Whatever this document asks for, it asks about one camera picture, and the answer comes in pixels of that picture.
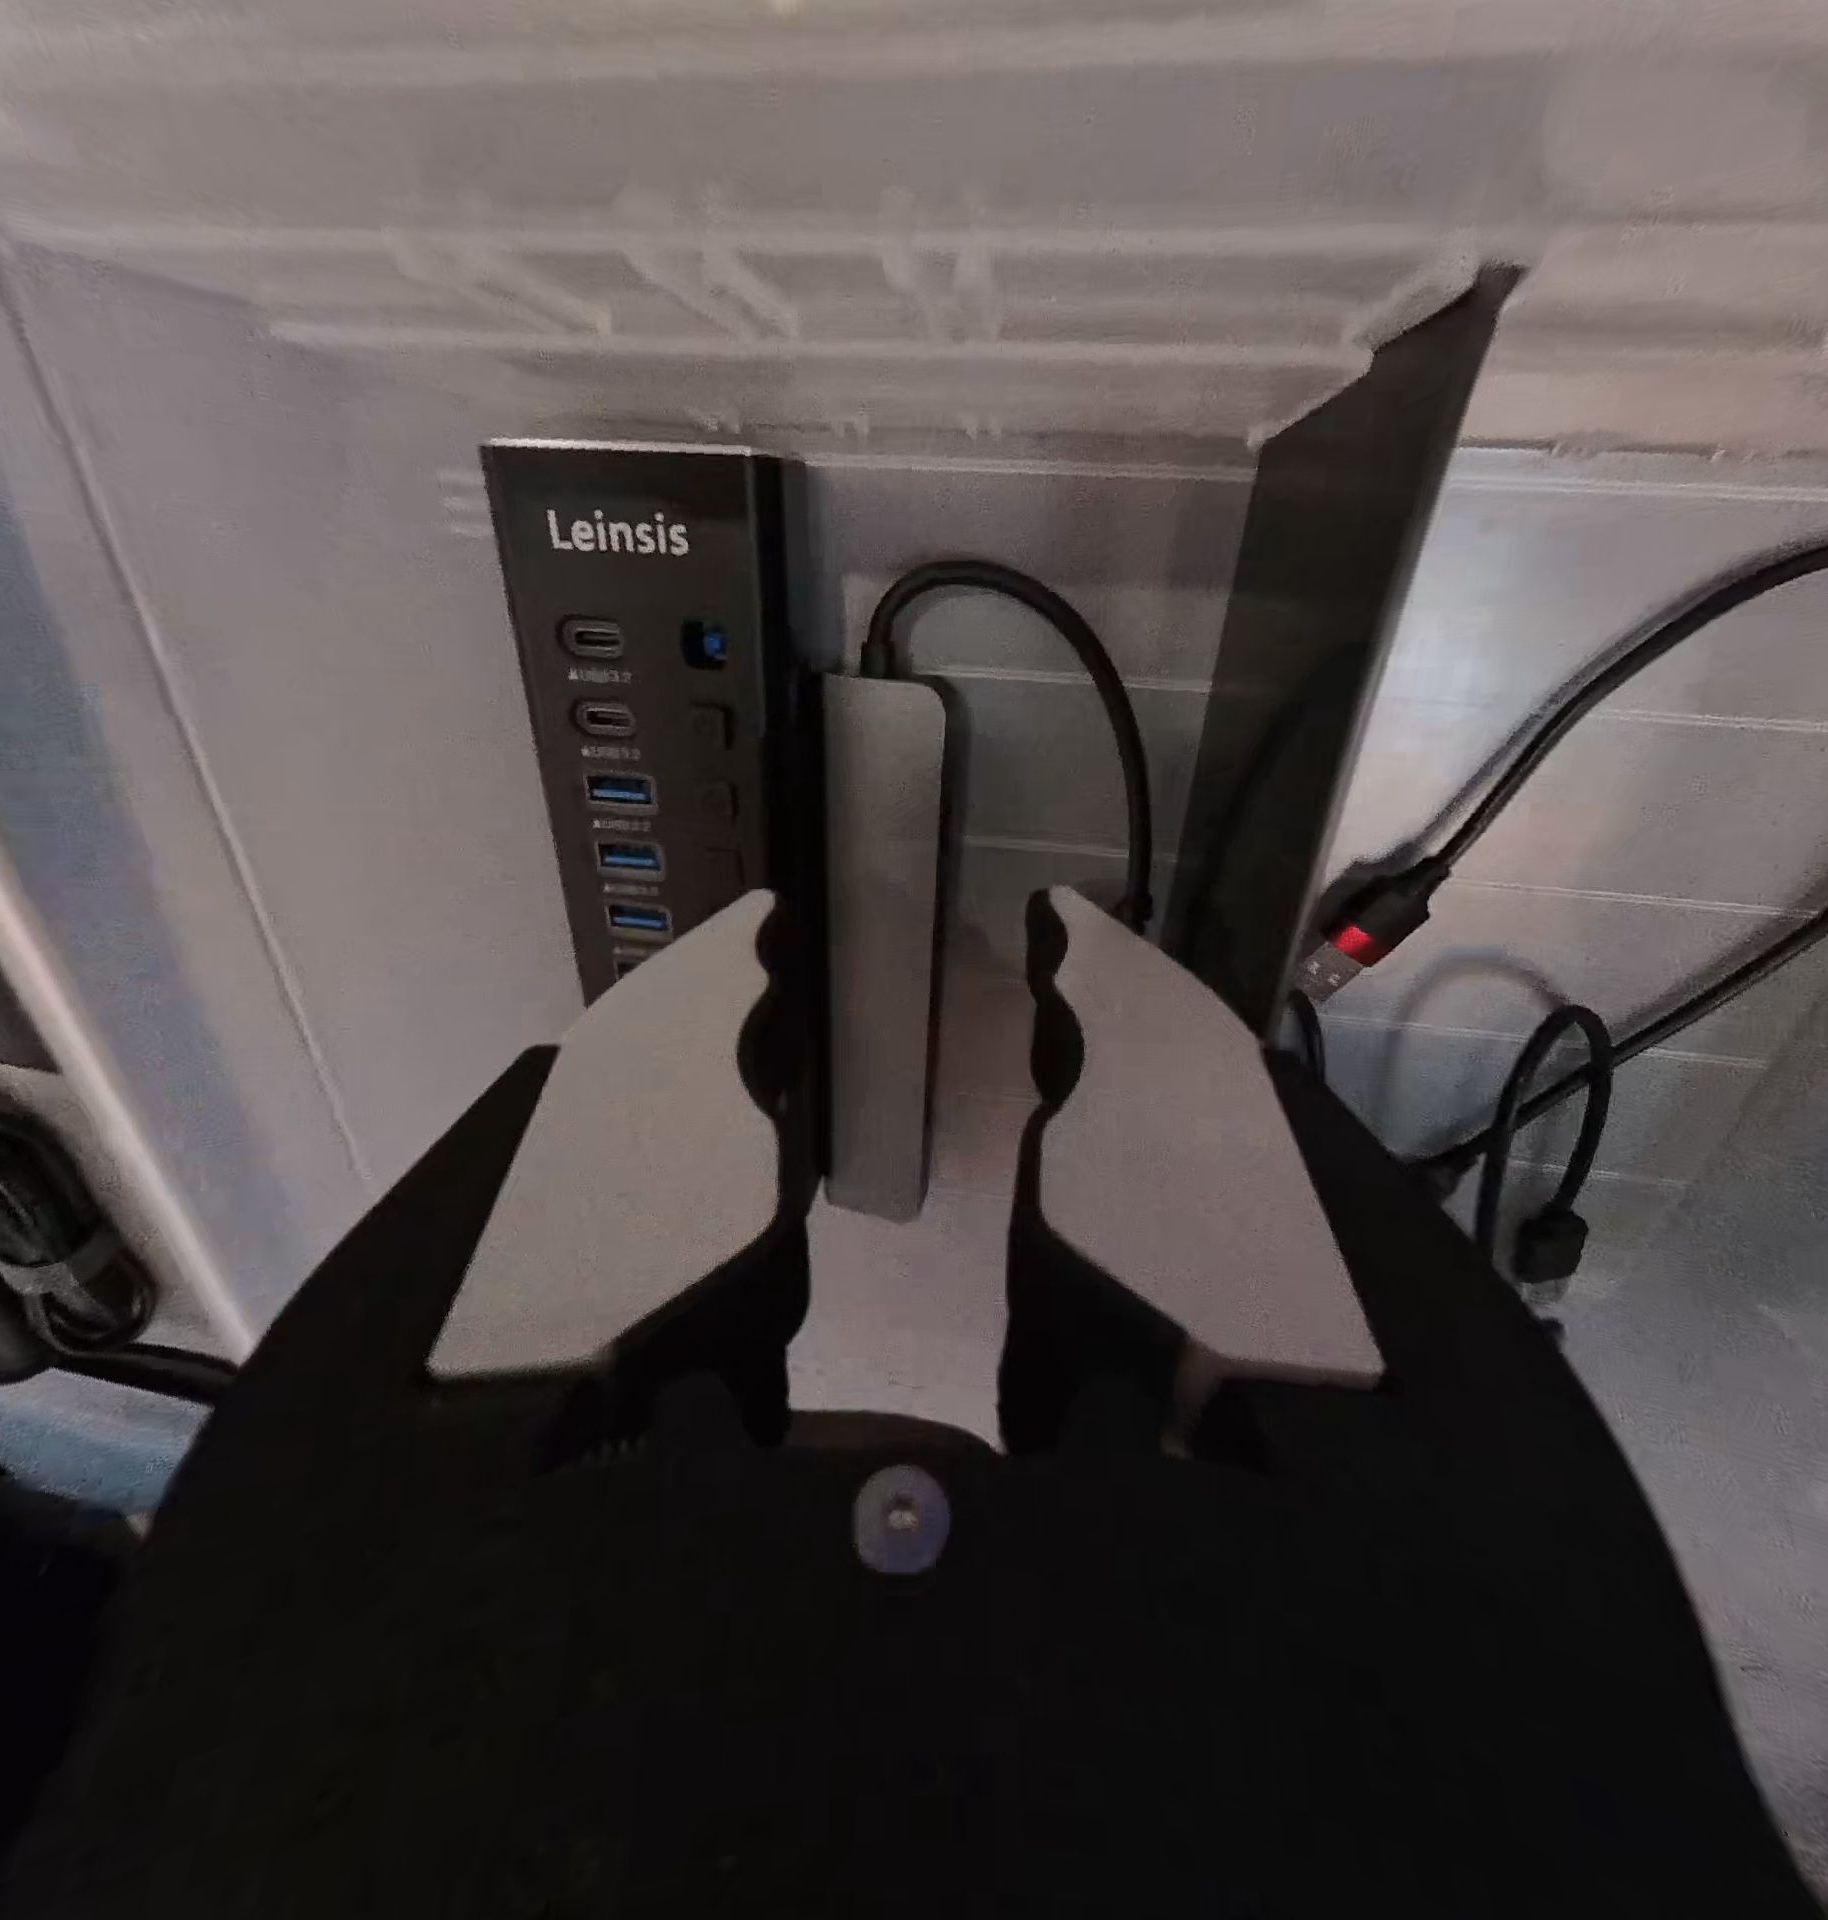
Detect clear plastic divided bin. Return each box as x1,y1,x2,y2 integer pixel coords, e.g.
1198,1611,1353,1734
0,0,1828,1891

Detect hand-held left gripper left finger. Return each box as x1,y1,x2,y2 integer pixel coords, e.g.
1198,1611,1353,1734
427,890,815,1450

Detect bundled black power cable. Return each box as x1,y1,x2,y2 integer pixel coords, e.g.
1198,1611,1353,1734
0,1093,242,1402

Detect large black multi-port USB hub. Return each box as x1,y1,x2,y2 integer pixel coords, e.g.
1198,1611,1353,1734
480,438,828,1187

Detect thin black USB cable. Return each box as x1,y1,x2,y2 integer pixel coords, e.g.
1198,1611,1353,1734
1282,536,1828,1321

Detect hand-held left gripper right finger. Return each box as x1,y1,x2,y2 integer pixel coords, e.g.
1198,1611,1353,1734
1002,887,1383,1455

